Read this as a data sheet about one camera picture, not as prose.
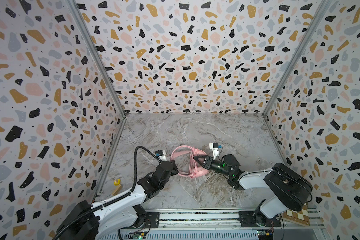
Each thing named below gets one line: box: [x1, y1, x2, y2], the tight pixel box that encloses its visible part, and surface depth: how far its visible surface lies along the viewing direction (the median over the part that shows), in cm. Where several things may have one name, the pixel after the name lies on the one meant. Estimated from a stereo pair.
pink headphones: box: [170, 145, 210, 179], surface depth 85 cm
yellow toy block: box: [114, 179, 122, 186], surface depth 87 cm
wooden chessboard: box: [281, 202, 310, 227], surface depth 75 cm
